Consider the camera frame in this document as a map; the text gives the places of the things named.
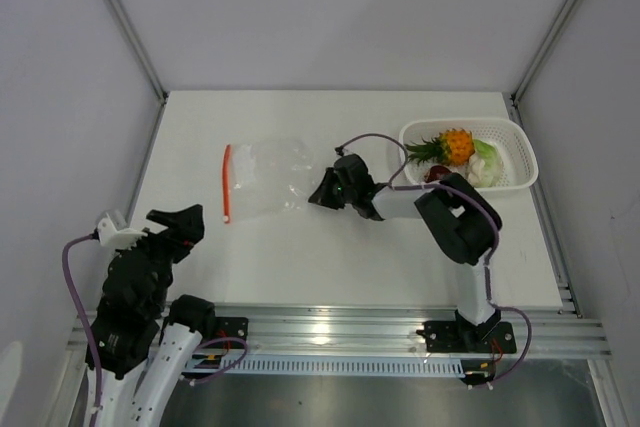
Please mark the green toy cabbage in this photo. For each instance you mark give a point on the green toy cabbage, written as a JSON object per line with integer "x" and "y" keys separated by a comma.
{"x": 491, "y": 155}

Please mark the frame post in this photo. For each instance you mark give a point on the frame post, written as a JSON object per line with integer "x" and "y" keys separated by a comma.
{"x": 553, "y": 34}
{"x": 135, "y": 45}

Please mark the left back frame post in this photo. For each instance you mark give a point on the left back frame post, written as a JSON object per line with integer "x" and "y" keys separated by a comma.
{"x": 135, "y": 45}

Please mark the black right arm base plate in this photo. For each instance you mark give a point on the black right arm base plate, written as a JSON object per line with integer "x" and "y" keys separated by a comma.
{"x": 447, "y": 337}

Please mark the white plastic basket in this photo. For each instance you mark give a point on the white plastic basket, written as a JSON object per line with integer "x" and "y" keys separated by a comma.
{"x": 502, "y": 159}

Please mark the white slotted cable duct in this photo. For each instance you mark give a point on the white slotted cable duct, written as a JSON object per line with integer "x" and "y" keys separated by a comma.
{"x": 412, "y": 366}

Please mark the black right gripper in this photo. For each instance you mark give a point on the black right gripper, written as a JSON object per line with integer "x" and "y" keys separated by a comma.
{"x": 322, "y": 196}

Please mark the right back frame post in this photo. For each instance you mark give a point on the right back frame post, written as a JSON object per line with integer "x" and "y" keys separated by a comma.
{"x": 553, "y": 34}

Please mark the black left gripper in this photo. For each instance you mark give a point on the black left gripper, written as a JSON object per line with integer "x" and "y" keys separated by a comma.
{"x": 185, "y": 228}

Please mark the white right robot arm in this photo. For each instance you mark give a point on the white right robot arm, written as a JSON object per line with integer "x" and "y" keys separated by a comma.
{"x": 462, "y": 223}

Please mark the aluminium frame rail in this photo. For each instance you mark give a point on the aluminium frame rail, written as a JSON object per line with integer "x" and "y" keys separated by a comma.
{"x": 391, "y": 332}

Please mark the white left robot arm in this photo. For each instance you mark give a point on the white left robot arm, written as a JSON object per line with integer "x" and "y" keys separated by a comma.
{"x": 139, "y": 342}

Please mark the clear zip bag orange zipper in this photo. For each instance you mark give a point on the clear zip bag orange zipper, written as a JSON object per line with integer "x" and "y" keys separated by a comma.
{"x": 266, "y": 178}

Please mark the dark red toy apple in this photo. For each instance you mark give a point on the dark red toy apple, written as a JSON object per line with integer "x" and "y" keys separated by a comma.
{"x": 436, "y": 173}

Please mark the toy pineapple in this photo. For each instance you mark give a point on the toy pineapple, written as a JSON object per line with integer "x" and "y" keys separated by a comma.
{"x": 453, "y": 147}

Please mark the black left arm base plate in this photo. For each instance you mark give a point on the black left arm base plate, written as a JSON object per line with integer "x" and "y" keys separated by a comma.
{"x": 229, "y": 331}

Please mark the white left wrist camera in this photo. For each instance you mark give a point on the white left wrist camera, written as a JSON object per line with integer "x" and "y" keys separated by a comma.
{"x": 114, "y": 232}

